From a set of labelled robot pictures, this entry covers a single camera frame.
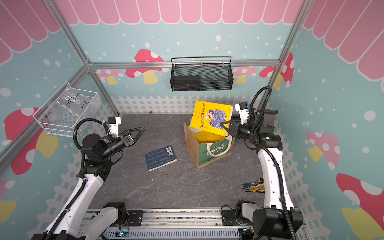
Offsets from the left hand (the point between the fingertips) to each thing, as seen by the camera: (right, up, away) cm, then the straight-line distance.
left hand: (144, 132), depth 67 cm
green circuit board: (-13, -50, +5) cm, 52 cm away
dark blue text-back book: (+1, -17, +27) cm, 32 cm away
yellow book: (+29, -4, +24) cm, 38 cm away
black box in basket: (+18, +29, +20) cm, 39 cm away
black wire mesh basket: (+27, +34, +25) cm, 50 cm away
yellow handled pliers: (+55, -31, +16) cm, 65 cm away
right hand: (+36, +4, +1) cm, 36 cm away
